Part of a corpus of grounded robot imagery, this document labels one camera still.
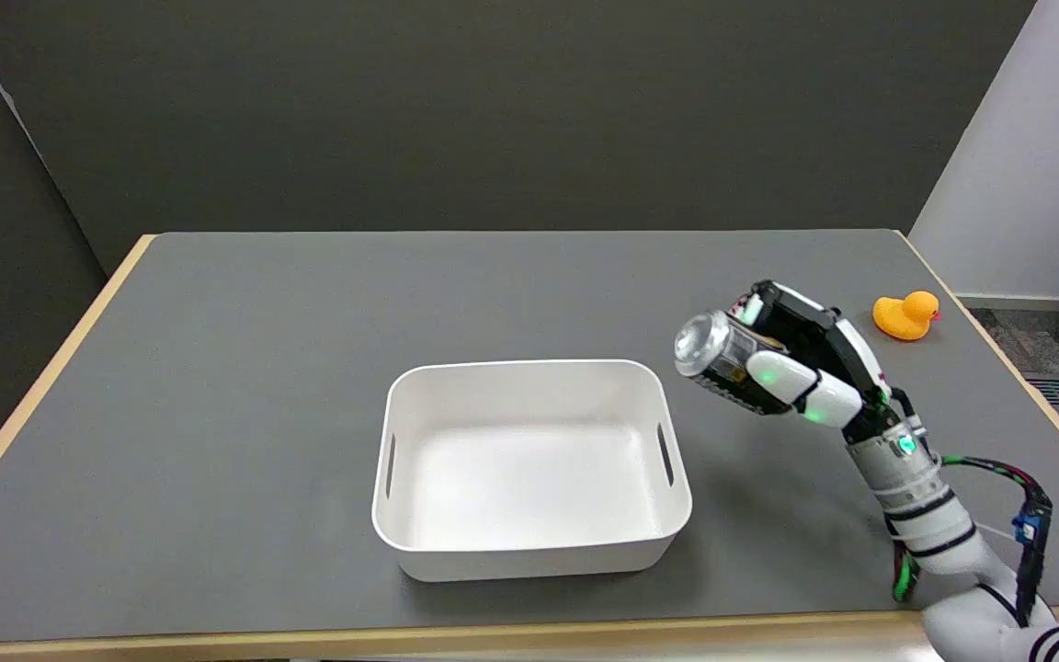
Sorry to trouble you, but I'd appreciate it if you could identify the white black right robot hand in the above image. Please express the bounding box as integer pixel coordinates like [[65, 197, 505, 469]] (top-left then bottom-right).
[[730, 280, 896, 431]]

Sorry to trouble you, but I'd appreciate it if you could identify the white plastic storage box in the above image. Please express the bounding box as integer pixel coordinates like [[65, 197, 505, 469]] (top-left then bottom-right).
[[371, 359, 693, 583]]

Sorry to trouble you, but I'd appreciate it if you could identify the orange rubber duck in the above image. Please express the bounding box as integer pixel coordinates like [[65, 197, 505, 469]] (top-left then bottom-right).
[[872, 291, 941, 342]]

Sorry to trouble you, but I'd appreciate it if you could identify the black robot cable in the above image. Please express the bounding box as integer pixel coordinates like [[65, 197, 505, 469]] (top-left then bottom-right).
[[888, 388, 1059, 631]]

